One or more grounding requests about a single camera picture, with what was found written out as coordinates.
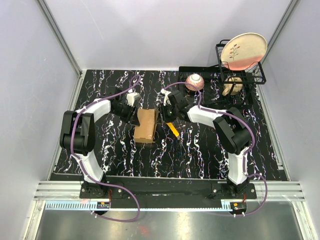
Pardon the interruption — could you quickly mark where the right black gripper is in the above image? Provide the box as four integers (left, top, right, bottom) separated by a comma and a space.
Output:
156, 102, 179, 124

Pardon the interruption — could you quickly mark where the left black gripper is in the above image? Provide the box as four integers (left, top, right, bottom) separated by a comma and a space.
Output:
111, 102, 140, 127

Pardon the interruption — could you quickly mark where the brown cardboard express box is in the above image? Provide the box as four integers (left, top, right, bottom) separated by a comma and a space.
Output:
133, 108, 158, 144

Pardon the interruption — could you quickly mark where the yellow black utility knife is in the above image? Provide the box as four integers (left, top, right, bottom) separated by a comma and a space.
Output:
166, 122, 181, 140

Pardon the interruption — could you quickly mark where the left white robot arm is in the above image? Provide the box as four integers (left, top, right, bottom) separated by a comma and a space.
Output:
59, 92, 140, 198

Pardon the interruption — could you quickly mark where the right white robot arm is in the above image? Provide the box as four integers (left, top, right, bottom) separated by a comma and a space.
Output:
159, 89, 254, 199

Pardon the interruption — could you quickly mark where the pink patterned bowl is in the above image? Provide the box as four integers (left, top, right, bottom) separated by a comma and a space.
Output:
185, 73, 205, 92

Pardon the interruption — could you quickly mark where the beige ceramic mug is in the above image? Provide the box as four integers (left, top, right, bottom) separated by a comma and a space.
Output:
222, 77, 243, 96

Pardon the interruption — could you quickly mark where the cream pink plate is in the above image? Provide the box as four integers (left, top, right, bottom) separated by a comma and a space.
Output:
220, 32, 268, 71

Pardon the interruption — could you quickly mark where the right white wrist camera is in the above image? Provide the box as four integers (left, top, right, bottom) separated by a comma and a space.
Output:
160, 89, 171, 106

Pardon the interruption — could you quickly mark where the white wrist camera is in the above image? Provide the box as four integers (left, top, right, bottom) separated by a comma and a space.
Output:
160, 89, 171, 106
125, 92, 141, 107

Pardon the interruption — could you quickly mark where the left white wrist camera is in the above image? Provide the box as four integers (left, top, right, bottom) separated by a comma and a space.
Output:
125, 92, 141, 107

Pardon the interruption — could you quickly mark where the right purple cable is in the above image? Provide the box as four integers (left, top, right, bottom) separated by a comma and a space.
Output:
163, 81, 268, 217

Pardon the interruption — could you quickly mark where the purple cable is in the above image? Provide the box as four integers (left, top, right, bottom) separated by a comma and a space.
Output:
69, 74, 142, 223
163, 81, 268, 217

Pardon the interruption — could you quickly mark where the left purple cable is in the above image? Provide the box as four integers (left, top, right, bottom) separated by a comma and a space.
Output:
69, 74, 142, 223

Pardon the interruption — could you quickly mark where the black wire dish rack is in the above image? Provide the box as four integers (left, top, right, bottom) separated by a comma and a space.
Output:
178, 39, 267, 110

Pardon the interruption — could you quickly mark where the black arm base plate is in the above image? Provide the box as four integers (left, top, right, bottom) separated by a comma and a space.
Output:
79, 176, 257, 200

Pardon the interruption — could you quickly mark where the aluminium frame rail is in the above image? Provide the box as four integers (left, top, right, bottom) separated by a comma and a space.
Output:
36, 0, 82, 77

